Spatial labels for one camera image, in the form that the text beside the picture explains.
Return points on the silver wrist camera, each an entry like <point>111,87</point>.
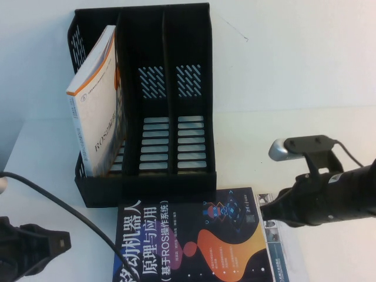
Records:
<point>3,185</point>
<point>279,149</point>

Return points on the white book with blue strip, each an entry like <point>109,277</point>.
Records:
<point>277,258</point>

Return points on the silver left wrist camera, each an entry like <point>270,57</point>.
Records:
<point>3,185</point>

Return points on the white orange ROS2 book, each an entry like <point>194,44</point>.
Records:
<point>93,117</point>

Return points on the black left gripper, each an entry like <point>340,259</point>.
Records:
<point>8,249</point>

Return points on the dark colourful robot book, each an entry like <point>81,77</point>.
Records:
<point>191,235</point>

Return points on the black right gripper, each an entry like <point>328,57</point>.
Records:
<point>311,202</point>

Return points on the black plastic book stand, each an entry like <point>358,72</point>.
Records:
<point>147,44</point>

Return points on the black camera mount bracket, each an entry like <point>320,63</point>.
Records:
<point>317,144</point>

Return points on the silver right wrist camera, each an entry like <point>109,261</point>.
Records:
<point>279,149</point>

